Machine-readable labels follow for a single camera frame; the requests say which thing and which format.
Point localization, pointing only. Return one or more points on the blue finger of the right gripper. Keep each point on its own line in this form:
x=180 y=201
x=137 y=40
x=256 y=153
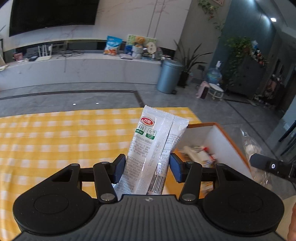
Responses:
x=262 y=162

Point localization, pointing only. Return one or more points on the pink small heater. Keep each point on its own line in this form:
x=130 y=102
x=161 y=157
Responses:
x=203 y=90

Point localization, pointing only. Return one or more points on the hanging ivy plant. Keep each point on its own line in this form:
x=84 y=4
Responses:
x=239 y=48

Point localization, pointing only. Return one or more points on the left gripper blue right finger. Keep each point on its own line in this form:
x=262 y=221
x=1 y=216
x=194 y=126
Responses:
x=178 y=168

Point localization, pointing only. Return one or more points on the orange cardboard box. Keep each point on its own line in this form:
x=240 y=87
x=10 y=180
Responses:
x=208 y=144

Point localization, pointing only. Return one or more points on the white tv console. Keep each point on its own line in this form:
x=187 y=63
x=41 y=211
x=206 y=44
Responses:
x=89 y=67

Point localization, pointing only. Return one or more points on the tall potted plant right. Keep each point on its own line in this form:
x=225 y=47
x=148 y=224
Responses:
x=188 y=61

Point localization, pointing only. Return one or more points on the blue snack bag on shelf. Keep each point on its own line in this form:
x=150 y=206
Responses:
x=112 y=45

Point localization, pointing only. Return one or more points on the grey trash can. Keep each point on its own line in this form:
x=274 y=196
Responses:
x=170 y=75

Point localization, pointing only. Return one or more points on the dark grey cabinet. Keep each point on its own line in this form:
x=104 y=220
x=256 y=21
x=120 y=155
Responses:
x=247 y=79

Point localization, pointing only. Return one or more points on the white blue cracker bag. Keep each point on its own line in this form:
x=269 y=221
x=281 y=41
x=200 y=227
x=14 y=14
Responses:
x=196 y=154

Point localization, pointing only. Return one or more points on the white long snack packet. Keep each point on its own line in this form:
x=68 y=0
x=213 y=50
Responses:
x=156 y=136

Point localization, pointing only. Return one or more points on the blue mixed snack bag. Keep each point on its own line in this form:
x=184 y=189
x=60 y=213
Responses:
x=208 y=159

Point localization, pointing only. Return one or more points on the person right hand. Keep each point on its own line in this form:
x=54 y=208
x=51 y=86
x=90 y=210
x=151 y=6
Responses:
x=291 y=236

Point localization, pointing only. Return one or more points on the blue water jug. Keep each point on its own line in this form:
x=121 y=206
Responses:
x=213 y=74

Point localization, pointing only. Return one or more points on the teddy bear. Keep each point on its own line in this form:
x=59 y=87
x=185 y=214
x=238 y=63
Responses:
x=138 y=47

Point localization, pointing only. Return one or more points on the clear bag of white balls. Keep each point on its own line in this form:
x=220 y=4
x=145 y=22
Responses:
x=250 y=147

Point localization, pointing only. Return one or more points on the white round stool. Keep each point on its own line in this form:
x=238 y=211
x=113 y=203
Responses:
x=216 y=92

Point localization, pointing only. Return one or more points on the black television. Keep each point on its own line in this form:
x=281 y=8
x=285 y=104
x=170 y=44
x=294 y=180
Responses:
x=30 y=15

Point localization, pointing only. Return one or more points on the white wifi router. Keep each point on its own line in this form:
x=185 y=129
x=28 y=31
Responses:
x=44 y=52

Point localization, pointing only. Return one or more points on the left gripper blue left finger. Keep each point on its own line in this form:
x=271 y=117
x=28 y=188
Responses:
x=118 y=166

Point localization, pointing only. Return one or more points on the yellow checkered tablecloth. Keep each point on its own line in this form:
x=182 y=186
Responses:
x=35 y=146

